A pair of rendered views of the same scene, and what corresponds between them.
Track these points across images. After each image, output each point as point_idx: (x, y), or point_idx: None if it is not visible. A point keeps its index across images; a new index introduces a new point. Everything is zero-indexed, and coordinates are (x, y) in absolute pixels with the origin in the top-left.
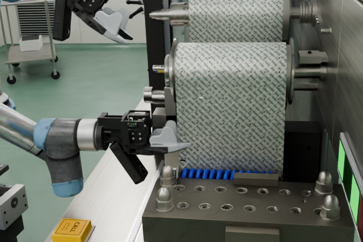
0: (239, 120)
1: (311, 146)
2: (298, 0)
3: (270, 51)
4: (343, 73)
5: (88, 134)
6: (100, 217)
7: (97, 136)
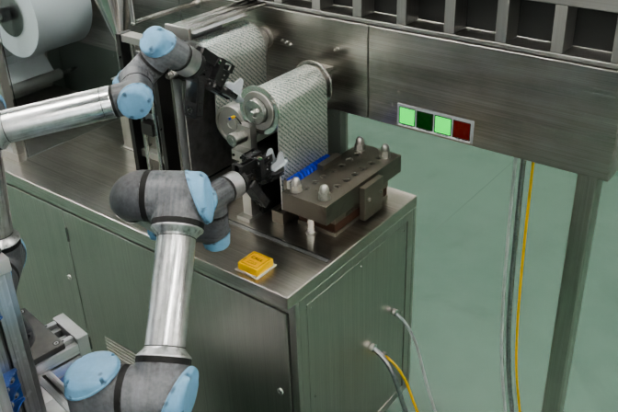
0: (308, 128)
1: None
2: (154, 25)
3: (312, 73)
4: (384, 71)
5: (242, 183)
6: (244, 251)
7: (246, 181)
